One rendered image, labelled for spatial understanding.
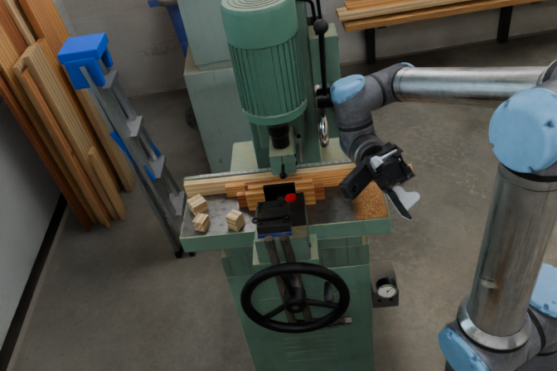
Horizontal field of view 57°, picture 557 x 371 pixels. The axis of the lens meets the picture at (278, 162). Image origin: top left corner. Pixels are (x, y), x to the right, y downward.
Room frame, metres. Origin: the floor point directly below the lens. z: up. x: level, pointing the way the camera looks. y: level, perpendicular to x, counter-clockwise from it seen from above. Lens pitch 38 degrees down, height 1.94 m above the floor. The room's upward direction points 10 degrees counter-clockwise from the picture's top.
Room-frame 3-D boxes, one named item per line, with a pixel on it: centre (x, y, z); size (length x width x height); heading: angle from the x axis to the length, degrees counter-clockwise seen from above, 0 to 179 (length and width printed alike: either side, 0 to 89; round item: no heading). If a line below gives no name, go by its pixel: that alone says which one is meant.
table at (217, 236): (1.07, 0.01, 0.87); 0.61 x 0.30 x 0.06; 84
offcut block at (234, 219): (1.05, 0.15, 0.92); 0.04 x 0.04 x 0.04; 49
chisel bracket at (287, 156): (1.19, -0.02, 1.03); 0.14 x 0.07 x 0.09; 174
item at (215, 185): (1.19, 0.00, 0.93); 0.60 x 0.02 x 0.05; 84
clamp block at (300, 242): (0.98, 0.02, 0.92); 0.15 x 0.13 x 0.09; 84
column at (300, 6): (1.46, -0.05, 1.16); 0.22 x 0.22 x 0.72; 84
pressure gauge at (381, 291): (0.93, -0.25, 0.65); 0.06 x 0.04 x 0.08; 84
